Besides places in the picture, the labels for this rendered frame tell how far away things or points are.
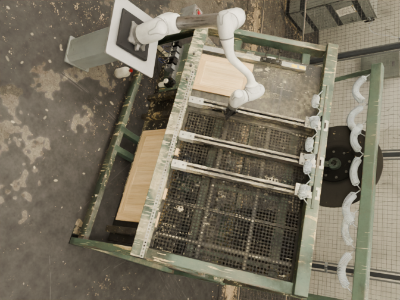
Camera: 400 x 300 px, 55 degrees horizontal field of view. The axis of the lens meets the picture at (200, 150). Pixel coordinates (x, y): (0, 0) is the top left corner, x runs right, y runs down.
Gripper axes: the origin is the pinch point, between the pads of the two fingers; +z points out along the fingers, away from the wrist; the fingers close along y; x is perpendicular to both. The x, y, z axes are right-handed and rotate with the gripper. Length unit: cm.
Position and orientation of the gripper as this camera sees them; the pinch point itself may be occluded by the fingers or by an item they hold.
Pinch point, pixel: (227, 116)
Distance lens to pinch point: 327.7
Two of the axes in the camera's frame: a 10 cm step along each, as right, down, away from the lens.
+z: -1.5, 3.4, 9.3
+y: 9.8, 1.4, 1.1
